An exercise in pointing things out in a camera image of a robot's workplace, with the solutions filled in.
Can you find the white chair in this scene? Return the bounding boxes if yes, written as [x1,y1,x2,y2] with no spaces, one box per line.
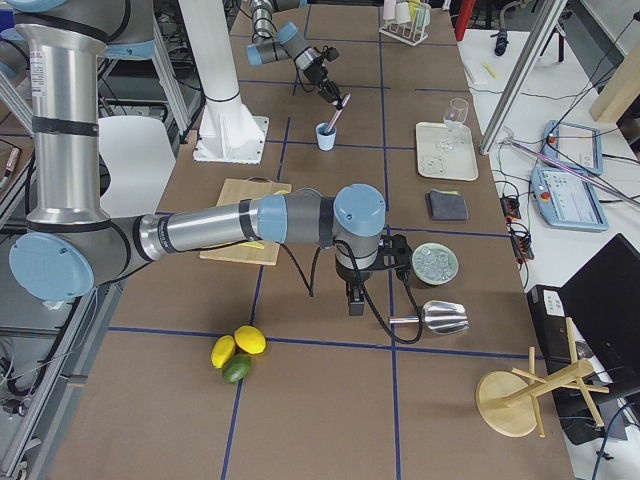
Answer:
[99,115,176,218]

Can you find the black monitor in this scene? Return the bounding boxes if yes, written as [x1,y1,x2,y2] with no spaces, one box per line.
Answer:
[560,233,639,381]

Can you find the yellow lemon right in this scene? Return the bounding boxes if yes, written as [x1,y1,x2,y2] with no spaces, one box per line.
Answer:
[234,325,267,355]

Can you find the green bowl of ice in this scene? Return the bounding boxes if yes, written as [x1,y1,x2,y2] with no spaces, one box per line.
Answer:
[411,243,459,286]

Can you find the metal ice scoop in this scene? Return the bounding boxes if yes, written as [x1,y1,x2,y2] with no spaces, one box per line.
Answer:
[389,300,470,335]

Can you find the grey folded cloth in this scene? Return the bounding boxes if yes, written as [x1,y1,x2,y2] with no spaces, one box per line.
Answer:
[425,189,469,221]

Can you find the light blue cup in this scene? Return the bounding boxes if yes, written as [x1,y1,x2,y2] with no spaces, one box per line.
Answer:
[315,122,337,151]

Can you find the green lime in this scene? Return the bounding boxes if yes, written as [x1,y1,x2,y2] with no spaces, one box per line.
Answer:
[222,354,252,384]

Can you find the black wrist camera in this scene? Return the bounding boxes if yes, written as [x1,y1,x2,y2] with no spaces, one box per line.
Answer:
[372,234,412,274]

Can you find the teach pendant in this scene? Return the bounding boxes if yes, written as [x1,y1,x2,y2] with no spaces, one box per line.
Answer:
[530,167,609,232]
[541,120,604,175]

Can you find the far teach pendant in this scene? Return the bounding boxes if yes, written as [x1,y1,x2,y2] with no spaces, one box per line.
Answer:
[541,120,604,175]

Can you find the wooden cutting board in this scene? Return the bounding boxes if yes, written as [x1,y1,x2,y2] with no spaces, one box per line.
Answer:
[199,179,291,266]

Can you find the yellow lemon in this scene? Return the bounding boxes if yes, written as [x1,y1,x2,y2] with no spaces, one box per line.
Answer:
[234,325,267,355]
[210,335,236,369]

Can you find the yellow plastic knife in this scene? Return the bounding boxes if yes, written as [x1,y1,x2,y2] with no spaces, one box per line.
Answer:
[240,241,265,250]

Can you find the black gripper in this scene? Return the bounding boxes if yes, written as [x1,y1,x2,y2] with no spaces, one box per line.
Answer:
[303,46,343,108]
[335,262,372,316]

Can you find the wooden mug tree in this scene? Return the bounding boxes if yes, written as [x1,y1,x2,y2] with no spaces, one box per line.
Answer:
[475,317,609,438]

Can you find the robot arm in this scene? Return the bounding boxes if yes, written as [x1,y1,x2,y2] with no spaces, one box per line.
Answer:
[9,1,385,302]
[246,0,345,110]

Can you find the black power strip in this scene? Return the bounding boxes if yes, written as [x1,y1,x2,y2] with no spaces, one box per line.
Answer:
[500,195,534,264]

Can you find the black computer box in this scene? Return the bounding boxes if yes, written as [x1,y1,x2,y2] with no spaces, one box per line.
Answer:
[527,284,589,373]

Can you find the clear wine glass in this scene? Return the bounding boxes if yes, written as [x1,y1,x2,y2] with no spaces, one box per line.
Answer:
[441,98,469,150]

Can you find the yellow lemon left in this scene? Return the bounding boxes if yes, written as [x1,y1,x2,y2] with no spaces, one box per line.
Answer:
[210,335,236,369]

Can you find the steel muddler black tip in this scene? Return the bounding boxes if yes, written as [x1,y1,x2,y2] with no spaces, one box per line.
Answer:
[324,93,351,134]

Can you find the aluminium frame post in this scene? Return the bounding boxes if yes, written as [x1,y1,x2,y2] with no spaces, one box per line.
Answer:
[479,0,568,155]

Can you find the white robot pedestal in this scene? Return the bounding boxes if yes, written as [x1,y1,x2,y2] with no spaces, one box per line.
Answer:
[179,0,269,164]

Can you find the cream bear tray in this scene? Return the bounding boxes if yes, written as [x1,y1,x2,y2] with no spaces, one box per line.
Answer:
[415,122,479,181]

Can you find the near teach pendant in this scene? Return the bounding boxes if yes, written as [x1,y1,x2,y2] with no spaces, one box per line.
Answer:
[530,167,609,232]

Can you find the white cup rack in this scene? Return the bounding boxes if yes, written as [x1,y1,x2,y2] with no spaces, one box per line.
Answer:
[379,0,431,46]

